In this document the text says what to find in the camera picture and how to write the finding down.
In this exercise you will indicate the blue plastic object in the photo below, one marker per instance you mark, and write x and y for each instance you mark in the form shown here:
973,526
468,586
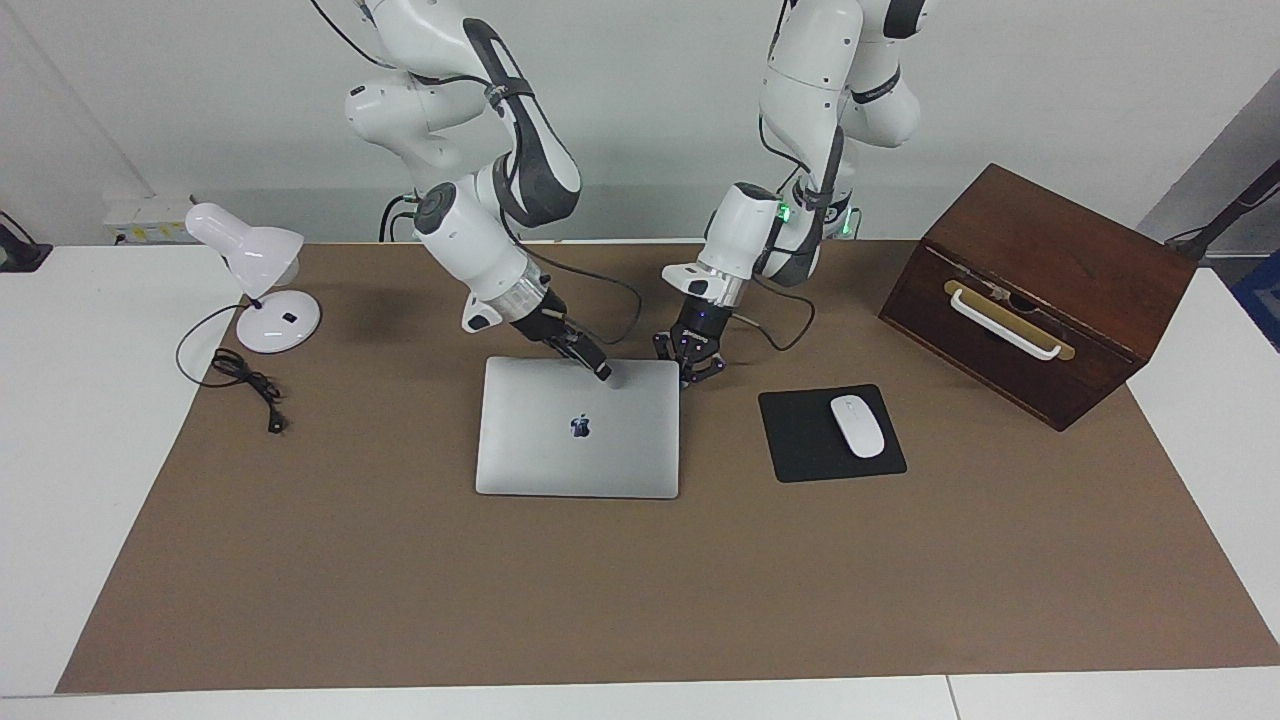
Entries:
1262,300

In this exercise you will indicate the dark brown wooden box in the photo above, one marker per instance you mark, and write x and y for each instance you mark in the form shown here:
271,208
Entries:
1060,240

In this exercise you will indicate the black camera stand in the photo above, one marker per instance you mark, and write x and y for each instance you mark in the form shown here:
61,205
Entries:
20,255
1225,212

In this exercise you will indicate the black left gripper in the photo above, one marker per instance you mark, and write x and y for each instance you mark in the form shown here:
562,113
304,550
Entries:
703,325

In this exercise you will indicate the black mouse pad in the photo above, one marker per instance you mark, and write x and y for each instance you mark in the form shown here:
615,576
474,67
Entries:
800,440

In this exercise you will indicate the brown table mat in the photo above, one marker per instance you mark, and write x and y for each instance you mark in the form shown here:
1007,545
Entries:
640,580

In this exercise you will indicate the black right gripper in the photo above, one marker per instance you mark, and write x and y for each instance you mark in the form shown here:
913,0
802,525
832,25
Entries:
546,322

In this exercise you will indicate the silver grey laptop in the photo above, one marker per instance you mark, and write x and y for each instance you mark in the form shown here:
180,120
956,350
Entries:
560,460

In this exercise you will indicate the white computer mouse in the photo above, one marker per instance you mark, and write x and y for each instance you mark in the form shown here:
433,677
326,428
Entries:
858,425

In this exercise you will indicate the white power strip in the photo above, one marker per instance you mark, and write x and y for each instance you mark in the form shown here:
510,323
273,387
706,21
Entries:
145,215

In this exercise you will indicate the white desk lamp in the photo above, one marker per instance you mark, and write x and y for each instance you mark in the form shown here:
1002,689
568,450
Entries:
270,325

